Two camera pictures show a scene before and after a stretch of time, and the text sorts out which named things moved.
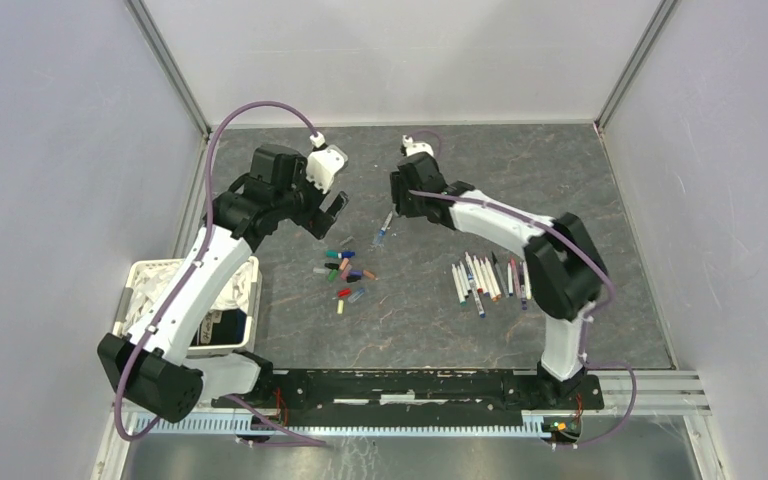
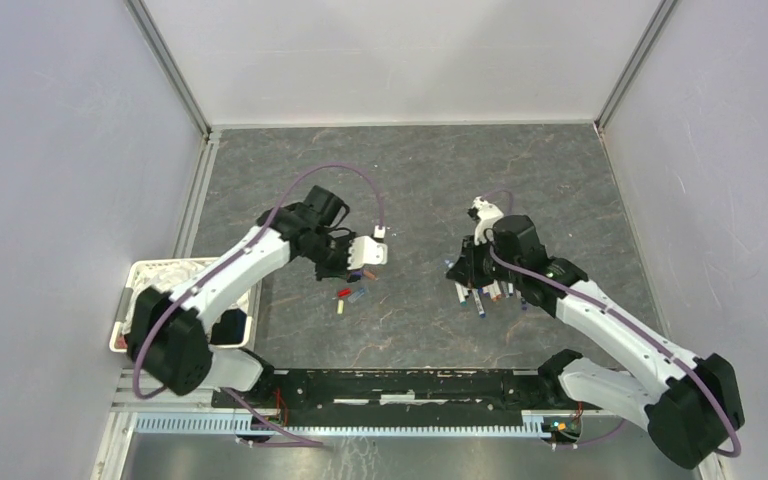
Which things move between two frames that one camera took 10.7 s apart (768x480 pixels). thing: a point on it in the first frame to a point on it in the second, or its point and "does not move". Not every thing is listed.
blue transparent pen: x=475 y=291 does not move
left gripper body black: x=305 y=197 to x=332 y=257
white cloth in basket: x=151 y=278 does not move
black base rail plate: x=414 y=391 does not move
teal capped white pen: x=458 y=284 does not move
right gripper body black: x=406 y=204 to x=481 y=266
